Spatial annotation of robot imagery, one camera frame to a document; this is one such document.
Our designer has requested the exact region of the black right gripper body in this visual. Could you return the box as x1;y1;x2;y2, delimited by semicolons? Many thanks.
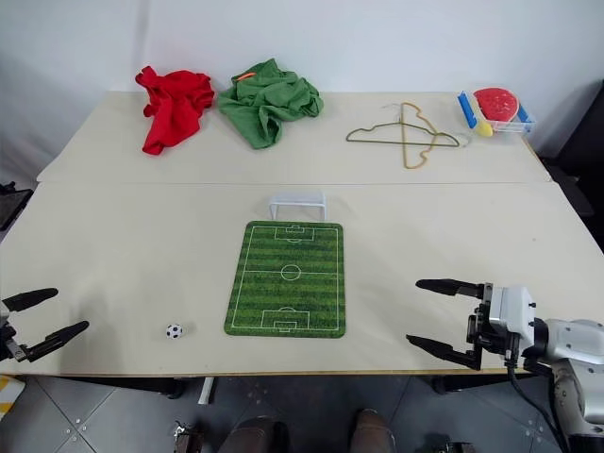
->
465;282;495;360

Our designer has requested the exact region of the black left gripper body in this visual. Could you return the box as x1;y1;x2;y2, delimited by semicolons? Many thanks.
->
0;322;27;363

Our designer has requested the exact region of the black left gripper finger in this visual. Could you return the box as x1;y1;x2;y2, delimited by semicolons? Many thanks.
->
25;320;91;364
1;287;59;313

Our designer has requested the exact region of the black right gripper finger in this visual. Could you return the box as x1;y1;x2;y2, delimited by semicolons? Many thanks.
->
406;334;483;371
415;278;486;298

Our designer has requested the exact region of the green soccer field mat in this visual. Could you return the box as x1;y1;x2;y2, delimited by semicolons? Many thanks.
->
223;220;347;340

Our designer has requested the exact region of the dark brown rounded shape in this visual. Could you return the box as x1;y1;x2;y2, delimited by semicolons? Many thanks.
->
347;408;396;453

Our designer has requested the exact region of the yellow clothes hanger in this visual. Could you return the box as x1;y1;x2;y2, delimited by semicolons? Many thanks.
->
399;100;474;171

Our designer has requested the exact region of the white table leg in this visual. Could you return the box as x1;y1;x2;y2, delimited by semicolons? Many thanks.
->
197;377;217;407

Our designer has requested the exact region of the olive clothes hanger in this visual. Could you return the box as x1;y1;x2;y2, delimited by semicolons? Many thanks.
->
345;102;461;149

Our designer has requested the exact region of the white miniature goal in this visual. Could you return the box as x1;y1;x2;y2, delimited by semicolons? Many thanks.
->
267;191;329;222

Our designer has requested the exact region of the blue plastic basket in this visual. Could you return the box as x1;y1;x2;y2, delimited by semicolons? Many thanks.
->
479;104;539;139

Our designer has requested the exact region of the red watermelon slice toy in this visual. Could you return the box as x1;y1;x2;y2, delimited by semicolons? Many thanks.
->
472;87;521;124

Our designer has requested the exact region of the red crumpled garment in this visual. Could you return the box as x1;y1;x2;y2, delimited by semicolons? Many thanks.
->
134;66;217;157

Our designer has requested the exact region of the green crumpled garment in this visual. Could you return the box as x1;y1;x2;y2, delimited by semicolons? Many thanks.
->
216;58;326;151

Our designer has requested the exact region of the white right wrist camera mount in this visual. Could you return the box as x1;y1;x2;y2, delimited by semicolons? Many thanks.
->
487;284;538;361

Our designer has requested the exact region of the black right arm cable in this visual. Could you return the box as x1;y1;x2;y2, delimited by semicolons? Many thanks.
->
503;346;570;453

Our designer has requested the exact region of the black table frame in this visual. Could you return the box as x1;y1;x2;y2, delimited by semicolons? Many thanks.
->
18;375;509;401

